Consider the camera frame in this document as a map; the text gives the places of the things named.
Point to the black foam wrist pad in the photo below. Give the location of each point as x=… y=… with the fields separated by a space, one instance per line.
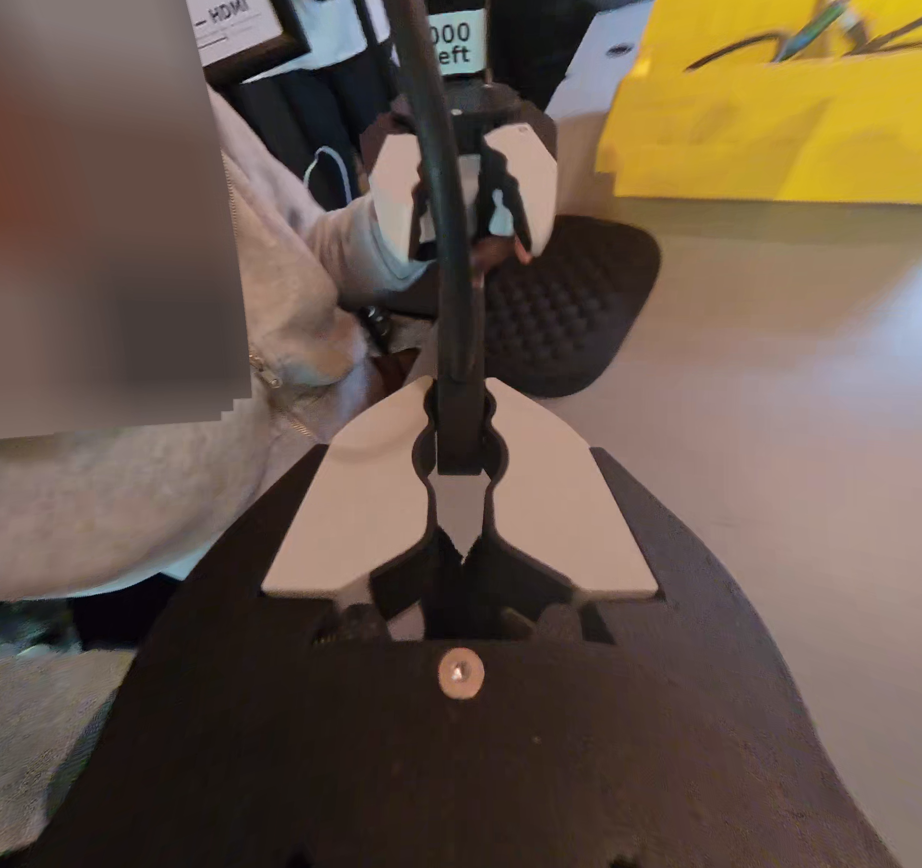
x=562 y=306

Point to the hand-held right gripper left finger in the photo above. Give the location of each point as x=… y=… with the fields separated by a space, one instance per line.
x=353 y=508

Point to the person's left hand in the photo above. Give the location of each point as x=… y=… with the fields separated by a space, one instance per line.
x=497 y=252

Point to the black framed paper sign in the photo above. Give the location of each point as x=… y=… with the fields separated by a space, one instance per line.
x=230 y=18

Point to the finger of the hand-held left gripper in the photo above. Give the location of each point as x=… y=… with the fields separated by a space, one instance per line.
x=392 y=183
x=537 y=183

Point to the person's left forearm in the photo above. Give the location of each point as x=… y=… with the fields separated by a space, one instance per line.
x=360 y=248

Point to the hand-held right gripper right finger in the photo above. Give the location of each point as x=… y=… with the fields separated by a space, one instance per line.
x=569 y=515

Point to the yellow plastic bin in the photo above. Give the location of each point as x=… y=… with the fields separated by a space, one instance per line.
x=756 y=140

